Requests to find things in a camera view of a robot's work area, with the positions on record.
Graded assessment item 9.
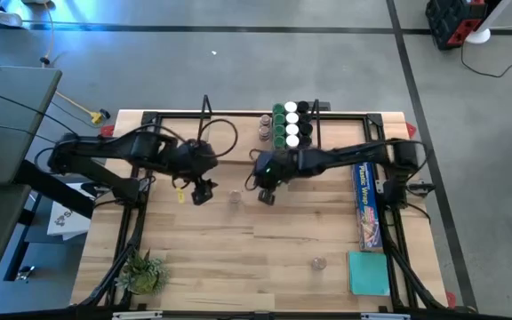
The blue plastic wrap box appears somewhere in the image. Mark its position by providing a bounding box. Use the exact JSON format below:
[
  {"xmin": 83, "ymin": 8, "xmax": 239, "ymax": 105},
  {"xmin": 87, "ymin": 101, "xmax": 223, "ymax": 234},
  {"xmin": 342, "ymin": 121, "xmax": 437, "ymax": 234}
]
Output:
[{"xmin": 351, "ymin": 162, "xmax": 384, "ymax": 251}]

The green potted succulent plant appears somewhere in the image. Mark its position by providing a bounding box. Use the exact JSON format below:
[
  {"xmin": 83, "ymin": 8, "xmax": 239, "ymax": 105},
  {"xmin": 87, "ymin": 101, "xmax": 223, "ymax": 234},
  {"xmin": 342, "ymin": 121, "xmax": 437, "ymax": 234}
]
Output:
[{"xmin": 114, "ymin": 248, "xmax": 172, "ymax": 295}]

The teal square pad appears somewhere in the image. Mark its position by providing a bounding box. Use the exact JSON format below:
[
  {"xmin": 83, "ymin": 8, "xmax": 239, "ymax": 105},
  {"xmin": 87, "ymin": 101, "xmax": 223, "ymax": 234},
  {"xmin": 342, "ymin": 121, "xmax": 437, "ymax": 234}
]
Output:
[{"xmin": 347, "ymin": 251, "xmax": 391, "ymax": 297}]

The black diagonal beam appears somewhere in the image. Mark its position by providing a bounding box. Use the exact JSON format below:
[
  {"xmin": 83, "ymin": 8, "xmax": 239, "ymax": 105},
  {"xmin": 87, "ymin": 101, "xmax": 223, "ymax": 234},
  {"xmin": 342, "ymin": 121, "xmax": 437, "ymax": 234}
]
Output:
[{"xmin": 13, "ymin": 158, "xmax": 97, "ymax": 220}]

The white printed box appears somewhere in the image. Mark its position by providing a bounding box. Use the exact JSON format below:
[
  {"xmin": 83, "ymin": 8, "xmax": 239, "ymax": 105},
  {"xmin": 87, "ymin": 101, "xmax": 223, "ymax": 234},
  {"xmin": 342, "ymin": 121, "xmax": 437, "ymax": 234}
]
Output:
[{"xmin": 45, "ymin": 202, "xmax": 92, "ymax": 242}]

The small metal clip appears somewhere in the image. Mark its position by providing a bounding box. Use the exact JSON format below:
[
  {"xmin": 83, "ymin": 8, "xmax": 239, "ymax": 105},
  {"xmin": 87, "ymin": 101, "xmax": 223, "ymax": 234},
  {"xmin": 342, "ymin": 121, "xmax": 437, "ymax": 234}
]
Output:
[{"xmin": 14, "ymin": 265, "xmax": 36, "ymax": 282}]

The person's foot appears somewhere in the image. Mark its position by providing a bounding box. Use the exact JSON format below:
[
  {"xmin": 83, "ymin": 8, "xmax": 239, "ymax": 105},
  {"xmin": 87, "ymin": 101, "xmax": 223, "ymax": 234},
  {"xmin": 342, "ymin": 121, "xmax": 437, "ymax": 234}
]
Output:
[{"xmin": 0, "ymin": 9, "xmax": 24, "ymax": 28}]

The black red tool case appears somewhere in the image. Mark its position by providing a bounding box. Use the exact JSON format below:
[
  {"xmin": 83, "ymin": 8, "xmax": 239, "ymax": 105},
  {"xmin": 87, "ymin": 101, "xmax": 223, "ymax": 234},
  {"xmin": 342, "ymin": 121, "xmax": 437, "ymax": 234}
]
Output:
[{"xmin": 424, "ymin": 0, "xmax": 491, "ymax": 51}]

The white stand base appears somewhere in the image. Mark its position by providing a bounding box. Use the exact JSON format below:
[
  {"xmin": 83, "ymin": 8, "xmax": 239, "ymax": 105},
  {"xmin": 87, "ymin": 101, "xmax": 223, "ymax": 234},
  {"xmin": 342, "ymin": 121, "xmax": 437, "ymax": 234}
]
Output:
[{"xmin": 464, "ymin": 0, "xmax": 512, "ymax": 45}]

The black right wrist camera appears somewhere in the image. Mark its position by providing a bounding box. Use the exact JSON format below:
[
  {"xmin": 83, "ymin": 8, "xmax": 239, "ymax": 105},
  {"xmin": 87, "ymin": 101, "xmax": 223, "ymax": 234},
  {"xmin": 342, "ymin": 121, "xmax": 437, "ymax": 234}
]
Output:
[{"xmin": 258, "ymin": 188, "xmax": 277, "ymax": 206}]

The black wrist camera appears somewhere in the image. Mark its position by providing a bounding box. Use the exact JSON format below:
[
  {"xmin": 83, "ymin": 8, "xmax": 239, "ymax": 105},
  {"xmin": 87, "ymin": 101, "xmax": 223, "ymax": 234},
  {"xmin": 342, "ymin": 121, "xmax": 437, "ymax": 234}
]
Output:
[
  {"xmin": 191, "ymin": 180, "xmax": 218, "ymax": 206},
  {"xmin": 258, "ymin": 188, "xmax": 277, "ymax": 206}
]

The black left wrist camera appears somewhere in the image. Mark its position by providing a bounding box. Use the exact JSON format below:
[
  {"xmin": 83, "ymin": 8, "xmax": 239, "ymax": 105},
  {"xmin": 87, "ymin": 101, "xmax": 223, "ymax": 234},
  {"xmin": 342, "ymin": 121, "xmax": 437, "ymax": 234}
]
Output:
[{"xmin": 191, "ymin": 180, "xmax": 218, "ymax": 206}]

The wooden shelf black metal frame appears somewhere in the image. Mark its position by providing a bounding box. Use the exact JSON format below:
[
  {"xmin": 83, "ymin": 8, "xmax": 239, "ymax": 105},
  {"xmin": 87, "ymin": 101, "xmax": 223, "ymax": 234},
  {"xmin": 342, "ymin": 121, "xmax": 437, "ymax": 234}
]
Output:
[{"xmin": 195, "ymin": 94, "xmax": 322, "ymax": 171}]

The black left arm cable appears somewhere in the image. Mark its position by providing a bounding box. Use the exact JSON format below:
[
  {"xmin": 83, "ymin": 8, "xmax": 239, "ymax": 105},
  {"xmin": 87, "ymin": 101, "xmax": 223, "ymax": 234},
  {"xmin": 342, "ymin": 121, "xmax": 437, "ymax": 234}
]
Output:
[{"xmin": 196, "ymin": 118, "xmax": 240, "ymax": 160}]

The black metal table frame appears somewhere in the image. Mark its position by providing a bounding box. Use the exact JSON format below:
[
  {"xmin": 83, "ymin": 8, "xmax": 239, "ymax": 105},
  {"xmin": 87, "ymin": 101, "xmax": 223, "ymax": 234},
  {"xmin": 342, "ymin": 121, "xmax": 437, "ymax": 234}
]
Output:
[{"xmin": 76, "ymin": 109, "xmax": 448, "ymax": 312}]

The yellow extension cord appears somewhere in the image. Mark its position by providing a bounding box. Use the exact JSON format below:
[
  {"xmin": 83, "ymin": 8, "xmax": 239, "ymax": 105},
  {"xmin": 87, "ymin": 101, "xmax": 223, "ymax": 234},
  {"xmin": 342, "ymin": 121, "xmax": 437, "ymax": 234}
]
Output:
[{"xmin": 54, "ymin": 91, "xmax": 105, "ymax": 125}]

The silver metal bracket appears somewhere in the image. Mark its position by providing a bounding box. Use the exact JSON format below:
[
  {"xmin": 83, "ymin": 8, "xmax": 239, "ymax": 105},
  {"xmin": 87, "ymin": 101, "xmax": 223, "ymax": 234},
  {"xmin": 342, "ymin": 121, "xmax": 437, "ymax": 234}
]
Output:
[
  {"xmin": 360, "ymin": 312, "xmax": 412, "ymax": 320},
  {"xmin": 112, "ymin": 310, "xmax": 164, "ymax": 320}
]

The thin black desk cable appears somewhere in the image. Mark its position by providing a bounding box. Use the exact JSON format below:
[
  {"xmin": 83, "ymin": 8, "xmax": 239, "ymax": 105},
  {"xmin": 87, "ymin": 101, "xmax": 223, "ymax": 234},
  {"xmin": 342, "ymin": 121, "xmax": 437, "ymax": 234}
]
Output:
[
  {"xmin": 0, "ymin": 122, "xmax": 57, "ymax": 146},
  {"xmin": 0, "ymin": 86, "xmax": 79, "ymax": 137}
]

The yellow cable black plug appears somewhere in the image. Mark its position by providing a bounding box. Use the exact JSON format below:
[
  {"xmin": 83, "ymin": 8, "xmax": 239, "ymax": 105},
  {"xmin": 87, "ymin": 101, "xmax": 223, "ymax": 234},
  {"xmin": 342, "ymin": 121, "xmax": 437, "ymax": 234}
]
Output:
[{"xmin": 39, "ymin": 0, "xmax": 56, "ymax": 68}]

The black floor cable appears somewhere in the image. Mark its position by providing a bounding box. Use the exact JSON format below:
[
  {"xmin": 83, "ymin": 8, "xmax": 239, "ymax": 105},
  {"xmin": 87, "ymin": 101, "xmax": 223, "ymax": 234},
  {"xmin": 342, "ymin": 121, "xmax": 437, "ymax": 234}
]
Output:
[{"xmin": 460, "ymin": 42, "xmax": 512, "ymax": 79}]

